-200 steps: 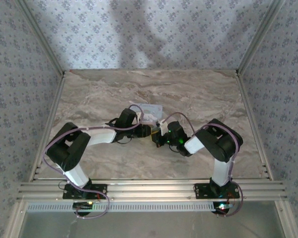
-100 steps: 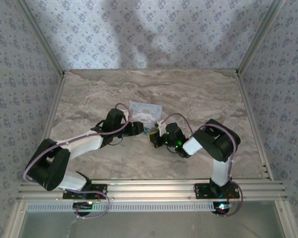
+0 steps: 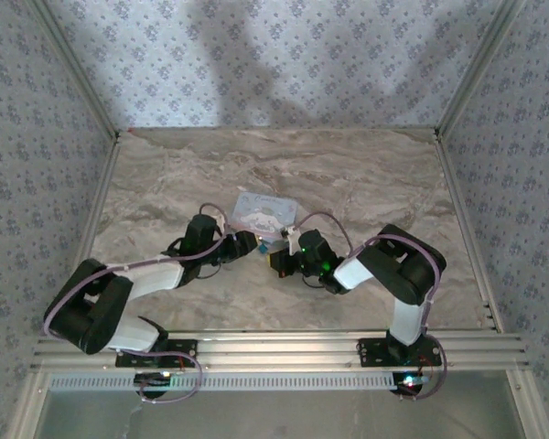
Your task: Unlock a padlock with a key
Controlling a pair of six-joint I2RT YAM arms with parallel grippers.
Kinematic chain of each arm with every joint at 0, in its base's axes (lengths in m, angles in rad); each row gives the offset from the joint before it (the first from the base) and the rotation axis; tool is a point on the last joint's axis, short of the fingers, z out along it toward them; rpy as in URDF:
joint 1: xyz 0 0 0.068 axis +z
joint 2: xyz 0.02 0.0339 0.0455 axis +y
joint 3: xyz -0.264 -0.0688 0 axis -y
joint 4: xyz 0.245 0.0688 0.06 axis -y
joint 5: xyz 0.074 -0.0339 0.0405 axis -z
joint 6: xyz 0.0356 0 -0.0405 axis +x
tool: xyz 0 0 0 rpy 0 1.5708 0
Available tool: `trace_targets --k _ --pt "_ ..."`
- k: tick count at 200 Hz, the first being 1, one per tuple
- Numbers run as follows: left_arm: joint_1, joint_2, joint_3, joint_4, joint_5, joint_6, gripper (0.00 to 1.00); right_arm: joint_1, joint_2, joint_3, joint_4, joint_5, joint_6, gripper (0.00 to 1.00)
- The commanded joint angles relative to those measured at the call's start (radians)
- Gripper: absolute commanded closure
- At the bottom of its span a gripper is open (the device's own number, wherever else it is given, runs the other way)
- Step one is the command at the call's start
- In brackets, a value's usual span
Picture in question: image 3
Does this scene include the black controller board with LED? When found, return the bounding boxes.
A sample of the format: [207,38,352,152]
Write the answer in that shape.
[133,370,174,398]
[392,370,435,398]

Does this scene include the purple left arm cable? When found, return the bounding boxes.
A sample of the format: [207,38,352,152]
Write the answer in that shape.
[42,202,230,337]

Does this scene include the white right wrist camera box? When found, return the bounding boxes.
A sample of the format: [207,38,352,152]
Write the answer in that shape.
[280,225,302,255]

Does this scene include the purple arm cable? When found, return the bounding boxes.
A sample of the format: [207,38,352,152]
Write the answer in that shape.
[294,211,442,329]
[42,202,230,337]

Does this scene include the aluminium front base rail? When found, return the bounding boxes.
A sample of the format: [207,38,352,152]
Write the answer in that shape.
[29,329,531,372]

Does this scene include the aluminium frame corner post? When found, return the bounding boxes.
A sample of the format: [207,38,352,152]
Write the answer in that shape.
[29,0,123,141]
[433,0,530,138]

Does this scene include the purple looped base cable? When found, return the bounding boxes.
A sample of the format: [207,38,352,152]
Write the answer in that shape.
[138,352,204,404]
[398,335,448,402]

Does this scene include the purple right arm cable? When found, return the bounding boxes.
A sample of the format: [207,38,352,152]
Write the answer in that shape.
[294,211,442,329]

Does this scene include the grey slotted cable duct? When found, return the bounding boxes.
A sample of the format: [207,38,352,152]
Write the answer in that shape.
[48,370,406,391]

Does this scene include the aluminium frame side rail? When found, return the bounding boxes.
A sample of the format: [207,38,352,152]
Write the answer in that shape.
[38,135,123,342]
[434,134,505,334]

